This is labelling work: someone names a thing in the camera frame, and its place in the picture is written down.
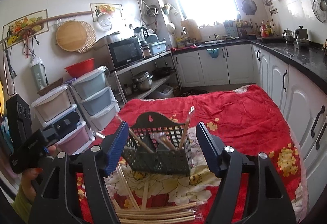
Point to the green sleeved left forearm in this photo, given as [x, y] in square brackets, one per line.
[22, 206]

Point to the red plastic basin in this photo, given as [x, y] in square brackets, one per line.
[81, 68]

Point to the left plastic drawer tower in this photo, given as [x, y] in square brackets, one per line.
[58, 109]

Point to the black microwave oven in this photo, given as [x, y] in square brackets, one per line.
[117, 55]

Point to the blue hanging bin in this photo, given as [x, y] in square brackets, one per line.
[213, 52]

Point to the fruit wall picture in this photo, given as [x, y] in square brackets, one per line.
[29, 25]

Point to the right plastic drawer tower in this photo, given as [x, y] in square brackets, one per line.
[95, 98]

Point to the metal shelf rack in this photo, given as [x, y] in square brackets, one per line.
[160, 65]

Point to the round wooden board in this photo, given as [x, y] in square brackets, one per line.
[71, 36]

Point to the blue storage box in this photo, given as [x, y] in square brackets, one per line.
[157, 48]

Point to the steel kettle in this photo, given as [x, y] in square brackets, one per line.
[288, 37]

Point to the left hand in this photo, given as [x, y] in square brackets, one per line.
[26, 182]

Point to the steel pot stack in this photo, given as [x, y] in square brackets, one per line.
[143, 81]

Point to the dark teapot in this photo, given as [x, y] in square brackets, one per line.
[301, 37]

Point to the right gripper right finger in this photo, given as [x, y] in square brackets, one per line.
[267, 200]

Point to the white base cabinets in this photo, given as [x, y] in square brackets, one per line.
[302, 103]

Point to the green knife block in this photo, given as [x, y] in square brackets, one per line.
[231, 28]

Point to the plastic drawer tower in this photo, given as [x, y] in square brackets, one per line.
[95, 98]
[58, 109]

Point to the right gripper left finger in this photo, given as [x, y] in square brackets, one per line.
[57, 199]

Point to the black countertop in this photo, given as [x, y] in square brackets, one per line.
[311, 61]

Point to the wooden cutting board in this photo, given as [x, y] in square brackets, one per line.
[191, 30]

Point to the chopsticks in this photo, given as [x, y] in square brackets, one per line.
[136, 138]
[186, 126]

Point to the dark green utensil basket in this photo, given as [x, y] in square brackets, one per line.
[161, 160]

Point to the red floral blanket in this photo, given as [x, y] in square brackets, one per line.
[245, 118]

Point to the chopstick pair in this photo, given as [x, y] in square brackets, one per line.
[127, 188]

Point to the chopstick bundle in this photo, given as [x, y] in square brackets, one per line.
[171, 214]

